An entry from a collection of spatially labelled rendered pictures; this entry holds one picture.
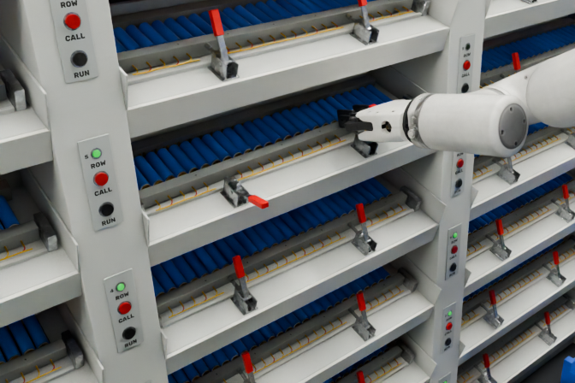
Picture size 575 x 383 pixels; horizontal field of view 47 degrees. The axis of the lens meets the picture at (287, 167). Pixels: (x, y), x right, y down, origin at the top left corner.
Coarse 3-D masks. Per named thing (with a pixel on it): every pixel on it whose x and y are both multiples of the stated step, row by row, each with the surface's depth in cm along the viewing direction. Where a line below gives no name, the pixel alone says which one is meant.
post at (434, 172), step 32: (480, 0) 116; (448, 32) 114; (480, 32) 119; (416, 64) 122; (448, 64) 116; (480, 64) 122; (416, 160) 129; (448, 160) 125; (448, 192) 128; (448, 224) 131; (416, 256) 138; (448, 288) 139; (448, 352) 147
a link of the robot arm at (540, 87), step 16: (544, 64) 78; (560, 64) 75; (512, 80) 94; (528, 80) 91; (544, 80) 77; (560, 80) 75; (528, 96) 79; (544, 96) 77; (560, 96) 75; (528, 112) 93; (544, 112) 78; (560, 112) 76
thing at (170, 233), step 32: (288, 96) 119; (416, 96) 124; (288, 160) 108; (320, 160) 109; (352, 160) 110; (384, 160) 114; (192, 192) 98; (256, 192) 101; (288, 192) 102; (320, 192) 107; (160, 224) 92; (192, 224) 93; (224, 224) 96; (256, 224) 102; (160, 256) 92
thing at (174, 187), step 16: (320, 128) 112; (336, 128) 113; (272, 144) 107; (288, 144) 107; (304, 144) 110; (320, 144) 111; (240, 160) 102; (256, 160) 104; (272, 160) 106; (192, 176) 98; (208, 176) 99; (224, 176) 101; (144, 192) 93; (160, 192) 94; (176, 192) 96; (144, 208) 94
